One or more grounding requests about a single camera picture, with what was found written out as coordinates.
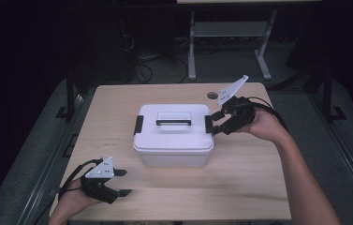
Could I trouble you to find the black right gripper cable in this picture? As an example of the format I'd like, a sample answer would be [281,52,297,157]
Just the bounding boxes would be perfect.
[246,96,291,133]

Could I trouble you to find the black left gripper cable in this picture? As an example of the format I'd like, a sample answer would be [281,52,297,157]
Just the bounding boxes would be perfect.
[33,157,104,225]

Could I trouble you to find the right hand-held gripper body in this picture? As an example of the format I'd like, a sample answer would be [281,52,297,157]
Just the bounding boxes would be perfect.
[216,74,257,136]

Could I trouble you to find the white plastic storage box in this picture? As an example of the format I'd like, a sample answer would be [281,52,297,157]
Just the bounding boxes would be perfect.
[134,147,213,169]

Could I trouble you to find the metal floor rail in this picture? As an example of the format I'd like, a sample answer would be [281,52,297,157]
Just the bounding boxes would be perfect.
[307,93,353,218]
[16,93,86,225]

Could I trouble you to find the person's left hand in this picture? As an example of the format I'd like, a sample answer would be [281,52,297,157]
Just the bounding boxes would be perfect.
[51,179,104,220]

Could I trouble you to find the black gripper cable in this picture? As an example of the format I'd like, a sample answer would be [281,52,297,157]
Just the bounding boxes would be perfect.
[33,157,104,225]
[246,96,291,133]

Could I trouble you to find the grey metal desk frame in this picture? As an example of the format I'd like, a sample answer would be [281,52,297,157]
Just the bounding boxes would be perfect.
[176,0,324,82]

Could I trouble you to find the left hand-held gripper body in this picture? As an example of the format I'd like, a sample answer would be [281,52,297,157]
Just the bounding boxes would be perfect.
[80,156,120,205]

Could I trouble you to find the person's right hand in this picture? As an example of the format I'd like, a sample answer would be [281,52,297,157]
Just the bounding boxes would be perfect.
[235,107,291,145]

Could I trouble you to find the black floor cables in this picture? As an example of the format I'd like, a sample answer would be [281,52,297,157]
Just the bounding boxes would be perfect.
[118,16,191,84]

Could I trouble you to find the white lid with black handle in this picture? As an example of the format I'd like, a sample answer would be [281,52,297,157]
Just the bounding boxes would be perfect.
[132,103,215,153]

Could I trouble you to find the black metal stand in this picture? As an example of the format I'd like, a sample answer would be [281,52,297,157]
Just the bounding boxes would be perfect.
[54,72,79,124]
[319,66,348,124]

